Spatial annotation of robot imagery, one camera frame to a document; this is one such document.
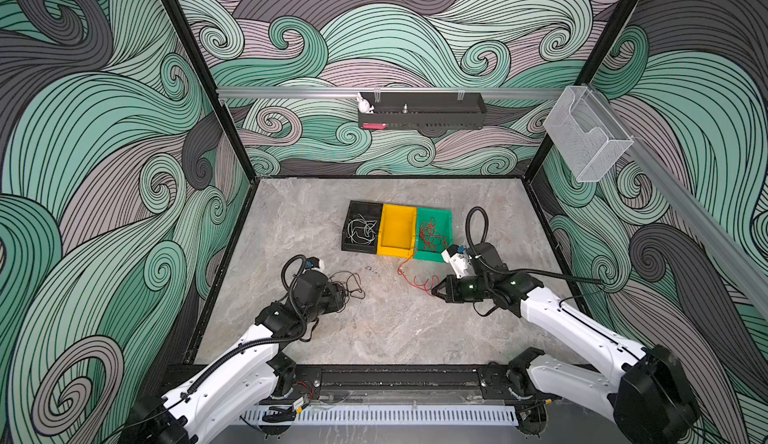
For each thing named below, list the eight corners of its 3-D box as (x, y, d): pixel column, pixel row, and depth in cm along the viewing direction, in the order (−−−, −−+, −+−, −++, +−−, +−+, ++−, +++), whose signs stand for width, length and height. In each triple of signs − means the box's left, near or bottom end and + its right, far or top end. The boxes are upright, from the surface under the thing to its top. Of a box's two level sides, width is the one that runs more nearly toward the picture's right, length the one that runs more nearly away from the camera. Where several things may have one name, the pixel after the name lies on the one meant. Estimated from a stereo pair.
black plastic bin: (341, 253, 100) (339, 242, 95) (350, 209, 113) (349, 196, 107) (376, 256, 99) (376, 245, 94) (382, 211, 112) (382, 199, 107)
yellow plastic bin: (377, 257, 99) (377, 245, 93) (383, 216, 110) (383, 204, 105) (412, 261, 98) (414, 249, 92) (414, 219, 109) (416, 207, 104)
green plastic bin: (413, 263, 98) (415, 251, 92) (415, 220, 110) (417, 207, 104) (450, 267, 97) (454, 255, 91) (448, 223, 109) (452, 210, 103)
